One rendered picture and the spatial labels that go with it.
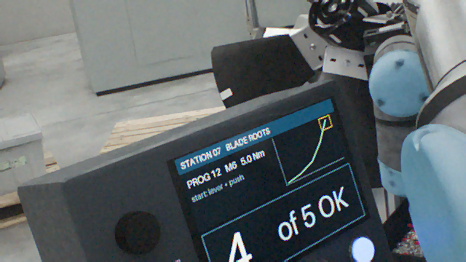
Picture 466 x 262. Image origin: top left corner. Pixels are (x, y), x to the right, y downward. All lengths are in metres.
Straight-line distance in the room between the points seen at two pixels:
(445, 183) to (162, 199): 0.19
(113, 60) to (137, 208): 6.18
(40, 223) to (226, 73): 1.00
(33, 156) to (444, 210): 3.55
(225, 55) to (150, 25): 5.18
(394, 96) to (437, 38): 0.33
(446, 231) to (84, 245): 0.22
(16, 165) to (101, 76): 2.92
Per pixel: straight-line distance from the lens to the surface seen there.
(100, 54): 6.57
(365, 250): 0.54
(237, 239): 0.46
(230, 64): 1.42
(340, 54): 1.25
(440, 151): 0.36
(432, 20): 0.46
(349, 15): 1.21
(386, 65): 0.78
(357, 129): 1.18
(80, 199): 0.41
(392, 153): 0.83
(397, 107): 0.78
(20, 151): 3.81
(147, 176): 0.43
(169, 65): 6.68
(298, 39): 1.33
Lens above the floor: 1.38
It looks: 17 degrees down
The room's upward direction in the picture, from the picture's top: 9 degrees counter-clockwise
